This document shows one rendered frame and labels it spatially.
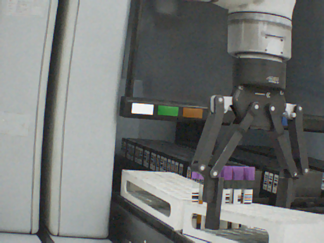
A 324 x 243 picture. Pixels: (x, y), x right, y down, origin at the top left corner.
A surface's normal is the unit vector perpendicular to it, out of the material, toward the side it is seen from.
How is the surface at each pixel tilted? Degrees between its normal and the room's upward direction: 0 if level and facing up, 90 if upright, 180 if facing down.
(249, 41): 86
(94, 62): 90
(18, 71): 90
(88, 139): 90
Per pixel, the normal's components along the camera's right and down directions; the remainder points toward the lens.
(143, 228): -0.94, -0.07
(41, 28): 0.33, 0.08
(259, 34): -0.12, -0.04
